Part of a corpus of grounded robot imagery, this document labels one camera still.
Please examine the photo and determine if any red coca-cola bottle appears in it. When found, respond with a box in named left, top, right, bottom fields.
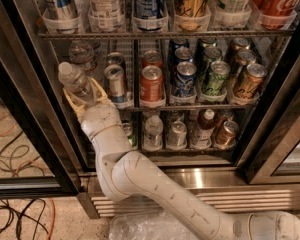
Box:
left=252, top=0, right=298, bottom=29

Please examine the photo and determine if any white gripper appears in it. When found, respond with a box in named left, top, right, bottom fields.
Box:
left=63, top=78, right=132, bottom=158

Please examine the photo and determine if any green can front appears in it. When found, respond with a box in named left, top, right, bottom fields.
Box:
left=201, top=61, right=230, bottom=96

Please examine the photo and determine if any silver can bottom shelf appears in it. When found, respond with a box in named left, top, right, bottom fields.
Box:
left=167, top=121, right=187, bottom=150

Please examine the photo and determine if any clear water bottle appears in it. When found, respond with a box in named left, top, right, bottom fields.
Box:
left=58, top=62, right=95, bottom=105
left=69, top=40, right=96, bottom=72

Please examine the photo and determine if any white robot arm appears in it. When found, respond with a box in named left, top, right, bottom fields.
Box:
left=62, top=78, right=300, bottom=240

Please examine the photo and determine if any gold can front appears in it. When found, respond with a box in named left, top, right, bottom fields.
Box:
left=233, top=63, right=267, bottom=99

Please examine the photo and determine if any black cable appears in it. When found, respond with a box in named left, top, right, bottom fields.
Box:
left=0, top=105, right=51, bottom=240

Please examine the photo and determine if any clear water bottle behind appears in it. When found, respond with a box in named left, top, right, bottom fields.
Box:
left=69, top=40, right=96, bottom=72

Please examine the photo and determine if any clear water bottle front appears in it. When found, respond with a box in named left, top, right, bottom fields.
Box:
left=58, top=62, right=95, bottom=105

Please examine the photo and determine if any orange soda can front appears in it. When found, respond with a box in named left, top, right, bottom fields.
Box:
left=140, top=66, right=163, bottom=102

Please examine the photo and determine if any silver blue can front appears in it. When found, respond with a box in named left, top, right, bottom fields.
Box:
left=104, top=65, right=126, bottom=103

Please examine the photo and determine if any left fridge glass door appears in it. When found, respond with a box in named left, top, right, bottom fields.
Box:
left=0, top=0, right=81, bottom=198

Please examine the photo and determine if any silver blue tall can top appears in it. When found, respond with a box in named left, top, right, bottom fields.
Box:
left=44, top=0, right=77, bottom=20

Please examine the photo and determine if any silver blue can behind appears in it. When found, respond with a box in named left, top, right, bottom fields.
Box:
left=106, top=52, right=125, bottom=68

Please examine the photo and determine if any green can middle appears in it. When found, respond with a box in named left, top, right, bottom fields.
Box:
left=201, top=46, right=222, bottom=68

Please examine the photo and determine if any gold can back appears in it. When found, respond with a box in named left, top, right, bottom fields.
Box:
left=227, top=37, right=250, bottom=55

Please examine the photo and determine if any gold tall can top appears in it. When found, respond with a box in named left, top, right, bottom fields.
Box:
left=174, top=0, right=208, bottom=31

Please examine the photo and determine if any brown tea bottle bottom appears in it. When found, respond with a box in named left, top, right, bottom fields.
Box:
left=190, top=109, right=215, bottom=150

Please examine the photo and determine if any green can back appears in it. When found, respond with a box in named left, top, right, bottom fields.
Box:
left=197, top=38, right=217, bottom=49

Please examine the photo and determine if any right fridge glass door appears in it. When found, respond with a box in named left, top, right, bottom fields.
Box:
left=236, top=37, right=300, bottom=186

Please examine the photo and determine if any orange cable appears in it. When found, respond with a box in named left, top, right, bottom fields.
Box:
left=0, top=112, right=57, bottom=240

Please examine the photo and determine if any blue can middle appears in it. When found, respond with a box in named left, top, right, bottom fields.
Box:
left=173, top=47, right=193, bottom=66

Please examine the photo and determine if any gold can middle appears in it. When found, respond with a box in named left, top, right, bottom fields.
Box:
left=230, top=49, right=256, bottom=74

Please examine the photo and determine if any bronze can bottom shelf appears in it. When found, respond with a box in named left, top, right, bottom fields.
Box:
left=215, top=121, right=239, bottom=146

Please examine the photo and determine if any white labelled bottle top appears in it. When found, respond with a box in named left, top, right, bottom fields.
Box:
left=90, top=0, right=121, bottom=32

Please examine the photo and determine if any green can bottom shelf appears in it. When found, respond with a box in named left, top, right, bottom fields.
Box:
left=123, top=122, right=137, bottom=148

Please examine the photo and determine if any blue white can top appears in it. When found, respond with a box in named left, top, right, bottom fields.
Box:
left=134, top=0, right=165, bottom=20

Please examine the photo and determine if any orange soda can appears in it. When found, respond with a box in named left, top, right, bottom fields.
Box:
left=142, top=50, right=163, bottom=68
left=140, top=66, right=163, bottom=102

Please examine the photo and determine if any clear plastic bin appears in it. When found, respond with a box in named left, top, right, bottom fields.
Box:
left=109, top=210, right=199, bottom=240

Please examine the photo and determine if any fridge glass door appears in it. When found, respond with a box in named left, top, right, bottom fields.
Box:
left=236, top=37, right=300, bottom=186
left=0, top=0, right=81, bottom=198

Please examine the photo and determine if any blue can back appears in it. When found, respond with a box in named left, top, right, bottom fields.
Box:
left=169, top=38, right=189, bottom=52

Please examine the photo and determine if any orange soda can behind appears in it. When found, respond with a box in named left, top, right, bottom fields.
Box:
left=142, top=50, right=163, bottom=68

